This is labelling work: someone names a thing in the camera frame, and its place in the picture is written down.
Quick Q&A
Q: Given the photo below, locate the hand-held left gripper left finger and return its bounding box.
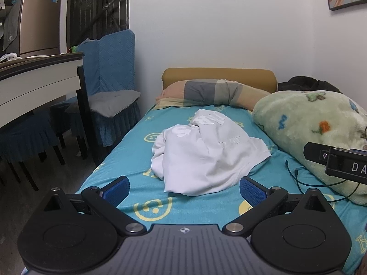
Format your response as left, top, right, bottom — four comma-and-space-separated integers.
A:
43, 176, 147, 237

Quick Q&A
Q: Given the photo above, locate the tan padded headboard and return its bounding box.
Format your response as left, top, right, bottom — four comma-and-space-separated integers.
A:
161, 68, 278, 94

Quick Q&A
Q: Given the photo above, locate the dark clothing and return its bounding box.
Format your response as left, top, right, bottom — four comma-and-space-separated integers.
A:
278, 76, 343, 94

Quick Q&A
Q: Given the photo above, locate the white t-shirt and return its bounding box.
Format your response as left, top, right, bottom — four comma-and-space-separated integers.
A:
150, 109, 272, 197

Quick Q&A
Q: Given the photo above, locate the grey hanging bag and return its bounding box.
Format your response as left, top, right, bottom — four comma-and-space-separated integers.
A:
2, 2, 22, 50

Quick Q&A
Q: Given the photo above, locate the blue covered chair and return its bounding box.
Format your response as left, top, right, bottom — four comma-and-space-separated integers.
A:
0, 110, 65, 192
64, 29, 142, 146
50, 38, 100, 149

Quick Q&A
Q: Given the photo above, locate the black cable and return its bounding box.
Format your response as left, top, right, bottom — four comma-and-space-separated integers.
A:
285, 160, 359, 202

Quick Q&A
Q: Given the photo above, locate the green printed fleece blanket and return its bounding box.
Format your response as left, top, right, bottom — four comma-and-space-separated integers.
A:
252, 90, 367, 205

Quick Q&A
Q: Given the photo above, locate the plaid pillow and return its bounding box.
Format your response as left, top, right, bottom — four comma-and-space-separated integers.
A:
156, 79, 271, 112

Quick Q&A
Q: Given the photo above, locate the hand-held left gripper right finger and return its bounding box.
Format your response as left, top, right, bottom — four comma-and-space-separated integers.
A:
222, 176, 330, 238

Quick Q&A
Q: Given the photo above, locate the brown refrigerator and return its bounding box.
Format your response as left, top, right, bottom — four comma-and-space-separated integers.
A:
19, 0, 62, 58

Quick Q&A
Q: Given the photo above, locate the grey seat cushion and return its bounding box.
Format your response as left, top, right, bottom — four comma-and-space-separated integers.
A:
64, 89, 142, 118

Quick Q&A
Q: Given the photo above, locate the teal printed bed sheet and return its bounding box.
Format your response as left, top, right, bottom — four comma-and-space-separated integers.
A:
76, 104, 367, 275

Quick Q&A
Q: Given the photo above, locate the white and dark table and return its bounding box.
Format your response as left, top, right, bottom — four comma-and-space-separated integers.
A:
0, 52, 95, 161

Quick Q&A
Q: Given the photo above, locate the dark window grille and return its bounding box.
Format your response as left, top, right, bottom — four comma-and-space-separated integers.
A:
67, 0, 131, 53

